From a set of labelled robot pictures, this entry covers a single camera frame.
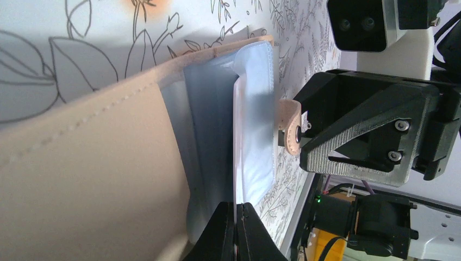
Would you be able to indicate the floral patterned table mat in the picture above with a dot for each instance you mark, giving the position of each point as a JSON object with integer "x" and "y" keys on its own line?
{"x": 53, "y": 52}

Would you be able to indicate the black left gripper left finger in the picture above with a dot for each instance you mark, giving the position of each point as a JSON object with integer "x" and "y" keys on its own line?
{"x": 217, "y": 240}

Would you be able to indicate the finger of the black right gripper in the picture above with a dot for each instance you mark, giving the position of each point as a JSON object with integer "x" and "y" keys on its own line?
{"x": 338, "y": 103}

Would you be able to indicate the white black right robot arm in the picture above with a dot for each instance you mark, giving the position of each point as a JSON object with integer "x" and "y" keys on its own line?
{"x": 377, "y": 224}

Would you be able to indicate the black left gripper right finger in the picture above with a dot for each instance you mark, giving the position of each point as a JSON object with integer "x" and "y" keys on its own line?
{"x": 253, "y": 241}

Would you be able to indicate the aluminium rail frame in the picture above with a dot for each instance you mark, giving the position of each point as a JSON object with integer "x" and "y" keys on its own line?
{"x": 295, "y": 227}

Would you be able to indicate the white red credit card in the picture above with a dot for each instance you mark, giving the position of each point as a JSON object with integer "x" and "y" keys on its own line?
{"x": 239, "y": 86}

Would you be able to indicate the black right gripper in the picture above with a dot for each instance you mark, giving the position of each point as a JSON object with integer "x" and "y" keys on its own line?
{"x": 409, "y": 126}

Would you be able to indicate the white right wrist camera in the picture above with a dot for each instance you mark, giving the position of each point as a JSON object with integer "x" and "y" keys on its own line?
{"x": 390, "y": 37}

